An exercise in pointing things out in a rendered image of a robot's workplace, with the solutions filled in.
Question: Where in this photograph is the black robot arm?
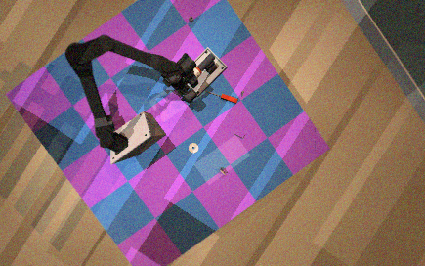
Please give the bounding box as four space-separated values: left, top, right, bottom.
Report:
65 34 196 155

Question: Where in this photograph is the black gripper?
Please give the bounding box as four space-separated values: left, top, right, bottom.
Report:
161 73 197 103

